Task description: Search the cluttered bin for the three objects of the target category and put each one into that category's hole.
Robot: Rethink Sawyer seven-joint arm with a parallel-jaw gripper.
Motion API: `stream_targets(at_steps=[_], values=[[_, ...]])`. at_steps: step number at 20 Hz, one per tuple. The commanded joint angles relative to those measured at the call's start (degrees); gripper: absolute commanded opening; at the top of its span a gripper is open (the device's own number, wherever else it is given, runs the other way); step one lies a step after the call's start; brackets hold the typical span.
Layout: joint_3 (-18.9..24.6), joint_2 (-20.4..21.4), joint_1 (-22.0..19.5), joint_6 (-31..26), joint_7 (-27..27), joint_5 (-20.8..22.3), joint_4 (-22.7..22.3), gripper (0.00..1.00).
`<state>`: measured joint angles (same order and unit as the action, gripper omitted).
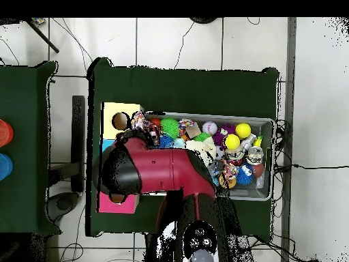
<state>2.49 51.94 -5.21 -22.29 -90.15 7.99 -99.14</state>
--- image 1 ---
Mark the black power cable with plug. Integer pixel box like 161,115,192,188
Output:
275,162,349,173

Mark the black round base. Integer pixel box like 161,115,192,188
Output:
189,17,218,25

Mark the blue cup stack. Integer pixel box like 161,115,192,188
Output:
0,153,14,181

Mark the crushed silver drink can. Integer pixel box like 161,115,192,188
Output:
245,146,264,165

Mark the yellow tennis ball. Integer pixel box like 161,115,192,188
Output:
222,133,241,151

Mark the black rod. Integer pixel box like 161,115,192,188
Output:
25,18,60,54

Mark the wire mesh bin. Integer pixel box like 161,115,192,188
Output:
141,111,276,202

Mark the purple spiky monster toy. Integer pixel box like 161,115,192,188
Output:
212,123,237,145

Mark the green cloth on side table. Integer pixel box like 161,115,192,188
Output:
0,60,61,236

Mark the tiger plush toy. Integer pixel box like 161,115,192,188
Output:
149,130,161,147

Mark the orange cup stack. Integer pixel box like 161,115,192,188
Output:
0,119,14,148

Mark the white baseball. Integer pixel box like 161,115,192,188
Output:
202,121,218,136

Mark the grey floor cable cover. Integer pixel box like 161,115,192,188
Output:
280,17,298,262

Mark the cream waffle cloth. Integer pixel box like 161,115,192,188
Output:
185,136,217,167

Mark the green spiky rubber ball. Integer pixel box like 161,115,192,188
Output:
160,117,180,139

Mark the plain yellow ball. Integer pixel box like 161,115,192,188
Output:
234,122,252,140

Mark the wooden box with three holes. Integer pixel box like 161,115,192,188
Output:
96,101,145,214

